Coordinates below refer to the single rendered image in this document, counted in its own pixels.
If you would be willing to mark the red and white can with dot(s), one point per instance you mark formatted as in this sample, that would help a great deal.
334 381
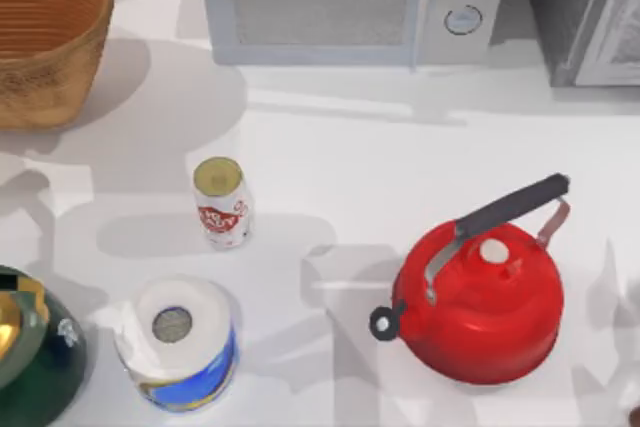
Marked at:
223 212

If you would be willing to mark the pale microwave oven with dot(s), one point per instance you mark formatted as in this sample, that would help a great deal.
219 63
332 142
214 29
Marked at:
320 2

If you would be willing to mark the red kettle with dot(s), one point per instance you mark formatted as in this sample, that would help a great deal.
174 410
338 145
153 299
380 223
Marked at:
480 307

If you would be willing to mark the white paper towel roll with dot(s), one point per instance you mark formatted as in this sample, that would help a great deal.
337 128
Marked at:
177 347

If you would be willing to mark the microwave knob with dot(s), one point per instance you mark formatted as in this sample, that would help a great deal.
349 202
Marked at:
463 20

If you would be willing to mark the brown woven basket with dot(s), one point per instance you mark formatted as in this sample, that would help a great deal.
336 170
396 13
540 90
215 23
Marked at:
45 42

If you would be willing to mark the dark green teapot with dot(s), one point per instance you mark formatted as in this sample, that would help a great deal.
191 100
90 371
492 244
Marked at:
40 362

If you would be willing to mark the brown object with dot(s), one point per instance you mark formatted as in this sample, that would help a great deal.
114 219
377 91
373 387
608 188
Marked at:
635 414

